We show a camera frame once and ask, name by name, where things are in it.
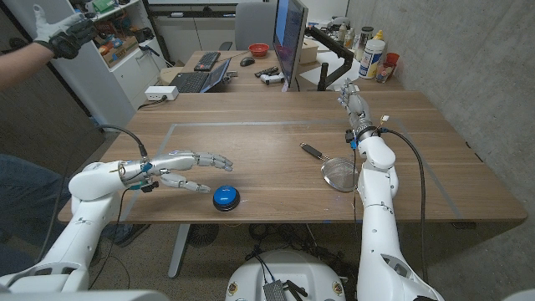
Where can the person's gloved hand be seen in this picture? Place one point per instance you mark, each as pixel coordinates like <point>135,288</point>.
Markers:
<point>60,39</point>

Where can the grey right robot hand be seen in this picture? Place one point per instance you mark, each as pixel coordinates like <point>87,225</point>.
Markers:
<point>358,108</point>

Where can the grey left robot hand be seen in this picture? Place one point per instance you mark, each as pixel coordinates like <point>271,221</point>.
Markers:
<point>175,161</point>

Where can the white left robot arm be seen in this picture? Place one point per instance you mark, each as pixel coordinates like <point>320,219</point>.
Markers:
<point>88,209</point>

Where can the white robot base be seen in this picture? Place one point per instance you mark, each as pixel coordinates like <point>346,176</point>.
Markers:
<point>288,267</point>

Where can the person's bare forearm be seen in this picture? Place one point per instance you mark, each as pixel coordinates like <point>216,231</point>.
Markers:
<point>16,67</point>

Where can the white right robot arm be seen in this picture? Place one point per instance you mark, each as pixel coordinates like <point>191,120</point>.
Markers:
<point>378,226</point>

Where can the blue push button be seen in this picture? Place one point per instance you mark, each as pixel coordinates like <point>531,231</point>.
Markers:
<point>226,195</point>

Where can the clear glass cup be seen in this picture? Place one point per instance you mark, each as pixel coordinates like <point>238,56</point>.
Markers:
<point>383,73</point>

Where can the white wipes canister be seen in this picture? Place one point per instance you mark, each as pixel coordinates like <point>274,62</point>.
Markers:
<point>371,58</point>

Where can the green box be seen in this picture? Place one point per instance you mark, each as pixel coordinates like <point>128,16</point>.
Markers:
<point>102,5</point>

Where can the white paper sheet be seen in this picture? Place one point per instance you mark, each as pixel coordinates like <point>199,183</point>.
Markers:
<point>311,74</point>

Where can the red cup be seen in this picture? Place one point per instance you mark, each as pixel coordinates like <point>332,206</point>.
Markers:
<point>393,58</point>

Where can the brown cardboard box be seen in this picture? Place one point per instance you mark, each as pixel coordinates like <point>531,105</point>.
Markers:
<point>123,50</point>

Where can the person in gloves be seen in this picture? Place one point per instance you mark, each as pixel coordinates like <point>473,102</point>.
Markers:
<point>104,92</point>

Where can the white power strip box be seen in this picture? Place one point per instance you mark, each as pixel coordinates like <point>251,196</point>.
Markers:
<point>161,92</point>

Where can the dark lidded jar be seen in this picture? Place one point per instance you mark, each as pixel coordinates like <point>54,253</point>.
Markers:
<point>364,37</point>

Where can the beige box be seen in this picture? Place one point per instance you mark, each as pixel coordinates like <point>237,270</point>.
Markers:
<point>309,52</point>

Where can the yellow capped bottle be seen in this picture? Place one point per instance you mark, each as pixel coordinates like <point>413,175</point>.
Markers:
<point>378,35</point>

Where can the round black fan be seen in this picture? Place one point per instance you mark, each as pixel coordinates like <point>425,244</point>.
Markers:
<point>202,235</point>

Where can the open laptop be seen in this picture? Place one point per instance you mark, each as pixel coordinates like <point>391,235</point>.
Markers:
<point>192,81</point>

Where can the dark shoe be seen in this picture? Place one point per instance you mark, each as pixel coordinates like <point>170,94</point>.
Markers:
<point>127,234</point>

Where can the white game controller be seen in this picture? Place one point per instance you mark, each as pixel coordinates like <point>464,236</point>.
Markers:
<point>271,78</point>

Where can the black remote control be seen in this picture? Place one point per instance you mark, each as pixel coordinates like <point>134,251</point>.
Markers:
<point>266,71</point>

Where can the computer monitor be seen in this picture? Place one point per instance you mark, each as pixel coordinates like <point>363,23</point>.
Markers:
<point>288,37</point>

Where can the black keyboard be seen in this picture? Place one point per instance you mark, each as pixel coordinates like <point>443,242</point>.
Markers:
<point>207,61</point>

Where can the wooden office desk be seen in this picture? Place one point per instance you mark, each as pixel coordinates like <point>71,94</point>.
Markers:
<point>246,81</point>

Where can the red bowl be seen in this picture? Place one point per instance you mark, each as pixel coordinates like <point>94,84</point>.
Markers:
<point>258,50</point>

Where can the black computer mouse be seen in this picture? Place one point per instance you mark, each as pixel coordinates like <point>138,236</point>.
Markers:
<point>247,61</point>

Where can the grey office chair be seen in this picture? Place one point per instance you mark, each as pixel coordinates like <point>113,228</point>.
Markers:
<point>255,25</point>

